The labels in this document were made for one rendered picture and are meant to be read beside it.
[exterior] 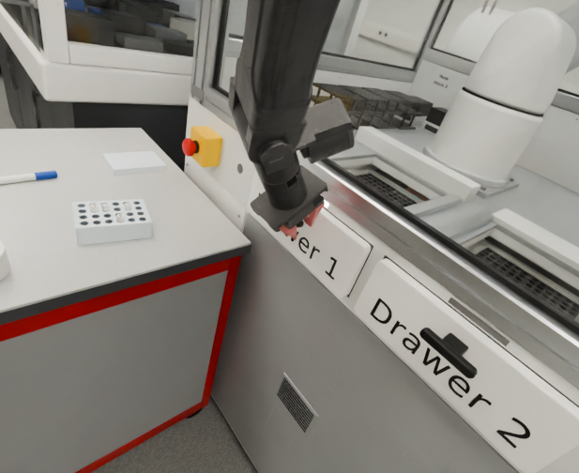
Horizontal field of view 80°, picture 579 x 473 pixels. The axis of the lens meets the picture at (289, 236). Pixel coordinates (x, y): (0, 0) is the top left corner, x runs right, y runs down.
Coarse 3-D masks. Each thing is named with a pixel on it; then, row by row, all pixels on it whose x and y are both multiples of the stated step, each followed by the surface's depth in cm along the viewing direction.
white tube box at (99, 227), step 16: (80, 208) 63; (112, 208) 65; (144, 208) 68; (80, 224) 60; (96, 224) 61; (112, 224) 62; (128, 224) 63; (144, 224) 65; (80, 240) 60; (96, 240) 62; (112, 240) 63
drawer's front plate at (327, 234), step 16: (256, 176) 69; (256, 192) 70; (304, 224) 61; (320, 224) 58; (336, 224) 56; (288, 240) 65; (304, 240) 62; (320, 240) 59; (336, 240) 56; (352, 240) 54; (304, 256) 63; (320, 256) 60; (336, 256) 57; (352, 256) 54; (320, 272) 60; (336, 272) 58; (352, 272) 55; (336, 288) 58
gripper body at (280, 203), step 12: (300, 168) 46; (300, 180) 46; (312, 180) 51; (264, 192) 52; (276, 192) 46; (288, 192) 46; (300, 192) 48; (312, 192) 50; (252, 204) 51; (264, 204) 51; (276, 204) 48; (288, 204) 48; (300, 204) 49; (264, 216) 49; (276, 216) 49; (288, 216) 48; (276, 228) 48
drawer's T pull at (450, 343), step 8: (424, 328) 44; (424, 336) 43; (432, 336) 43; (448, 336) 43; (432, 344) 43; (440, 344) 42; (448, 344) 42; (456, 344) 43; (464, 344) 43; (440, 352) 42; (448, 352) 41; (456, 352) 41; (464, 352) 42; (448, 360) 42; (456, 360) 41; (464, 360) 41; (456, 368) 41; (464, 368) 40; (472, 368) 40; (472, 376) 40
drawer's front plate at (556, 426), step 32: (384, 288) 51; (416, 288) 47; (416, 320) 48; (448, 320) 44; (416, 352) 49; (480, 352) 42; (448, 384) 46; (480, 384) 43; (512, 384) 40; (544, 384) 39; (480, 416) 44; (512, 416) 41; (544, 416) 38; (576, 416) 36; (512, 448) 42; (544, 448) 39
